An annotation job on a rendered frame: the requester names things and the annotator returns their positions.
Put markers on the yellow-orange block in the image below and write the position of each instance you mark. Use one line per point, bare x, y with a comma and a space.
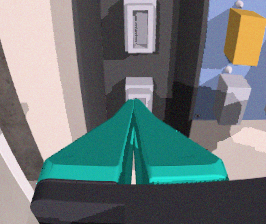
245, 32

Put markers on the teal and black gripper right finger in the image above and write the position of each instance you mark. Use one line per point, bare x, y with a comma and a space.
162, 155

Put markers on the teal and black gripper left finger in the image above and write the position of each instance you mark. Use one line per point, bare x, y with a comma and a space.
103, 154

